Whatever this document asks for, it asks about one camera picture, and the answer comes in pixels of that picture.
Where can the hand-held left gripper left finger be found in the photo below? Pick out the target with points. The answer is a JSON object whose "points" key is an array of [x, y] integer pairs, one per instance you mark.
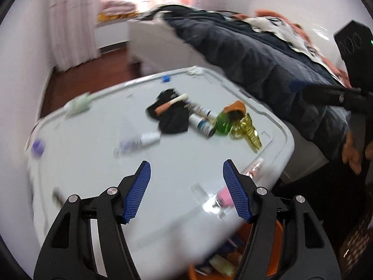
{"points": [[137, 192]]}

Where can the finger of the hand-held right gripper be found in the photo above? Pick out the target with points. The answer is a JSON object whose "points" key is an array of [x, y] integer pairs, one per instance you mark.
{"points": [[326, 94]]}

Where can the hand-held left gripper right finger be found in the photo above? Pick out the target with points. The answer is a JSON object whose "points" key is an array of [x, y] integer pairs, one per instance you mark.
{"points": [[236, 192]]}

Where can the orange plastic basin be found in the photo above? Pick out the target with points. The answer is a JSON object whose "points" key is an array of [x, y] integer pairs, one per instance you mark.
{"points": [[278, 233]]}

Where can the large green white bottle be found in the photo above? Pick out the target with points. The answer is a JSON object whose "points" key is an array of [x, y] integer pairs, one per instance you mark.
{"points": [[223, 265]]}

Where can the person's right hand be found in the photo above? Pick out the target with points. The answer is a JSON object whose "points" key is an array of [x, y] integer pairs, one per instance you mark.
{"points": [[349, 154]]}

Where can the pink capped small bottle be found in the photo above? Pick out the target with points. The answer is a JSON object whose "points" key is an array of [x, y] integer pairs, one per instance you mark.
{"points": [[223, 199]]}

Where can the flat pink white tube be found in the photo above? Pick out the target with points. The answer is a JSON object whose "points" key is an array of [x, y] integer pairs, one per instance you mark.
{"points": [[255, 167]]}

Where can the clear small bottle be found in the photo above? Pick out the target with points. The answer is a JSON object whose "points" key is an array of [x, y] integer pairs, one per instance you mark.
{"points": [[137, 142]]}

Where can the dark green glass bottle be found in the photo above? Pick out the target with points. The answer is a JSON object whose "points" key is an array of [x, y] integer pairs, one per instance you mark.
{"points": [[223, 123]]}

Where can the white bottle blue label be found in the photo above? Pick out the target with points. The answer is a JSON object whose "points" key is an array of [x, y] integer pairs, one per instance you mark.
{"points": [[202, 126]]}

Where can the black sock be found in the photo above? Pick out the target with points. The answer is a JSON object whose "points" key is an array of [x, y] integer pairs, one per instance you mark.
{"points": [[173, 119]]}

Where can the orange brown sock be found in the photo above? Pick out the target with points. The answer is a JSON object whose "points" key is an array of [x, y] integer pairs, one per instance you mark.
{"points": [[234, 108]]}

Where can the small white tube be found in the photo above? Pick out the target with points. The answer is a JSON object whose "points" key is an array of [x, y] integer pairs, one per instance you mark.
{"points": [[202, 111]]}

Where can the dark blue padded jacket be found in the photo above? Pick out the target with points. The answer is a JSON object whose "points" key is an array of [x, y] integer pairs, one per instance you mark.
{"points": [[247, 55]]}

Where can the pink and white tube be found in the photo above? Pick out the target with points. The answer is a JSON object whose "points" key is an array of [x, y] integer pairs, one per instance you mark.
{"points": [[172, 103]]}

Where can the small purple cap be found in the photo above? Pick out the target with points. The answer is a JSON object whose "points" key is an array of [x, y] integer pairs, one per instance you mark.
{"points": [[38, 147]]}

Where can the small blue cap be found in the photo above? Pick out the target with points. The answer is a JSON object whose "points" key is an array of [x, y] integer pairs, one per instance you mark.
{"points": [[166, 78]]}

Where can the crumpled white tissue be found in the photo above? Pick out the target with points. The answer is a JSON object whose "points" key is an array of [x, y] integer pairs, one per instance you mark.
{"points": [[195, 70]]}

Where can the brown patterned cloth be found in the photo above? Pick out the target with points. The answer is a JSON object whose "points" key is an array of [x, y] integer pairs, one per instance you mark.
{"points": [[357, 245]]}

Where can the yellow folded blanket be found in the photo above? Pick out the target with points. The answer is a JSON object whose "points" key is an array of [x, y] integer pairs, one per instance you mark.
{"points": [[116, 17]]}

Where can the patterned pink curtain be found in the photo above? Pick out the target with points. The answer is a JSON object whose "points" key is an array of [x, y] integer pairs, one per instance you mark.
{"points": [[72, 23]]}

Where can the folded pink quilt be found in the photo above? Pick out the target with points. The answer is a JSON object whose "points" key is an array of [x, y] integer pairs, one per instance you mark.
{"points": [[118, 6]]}

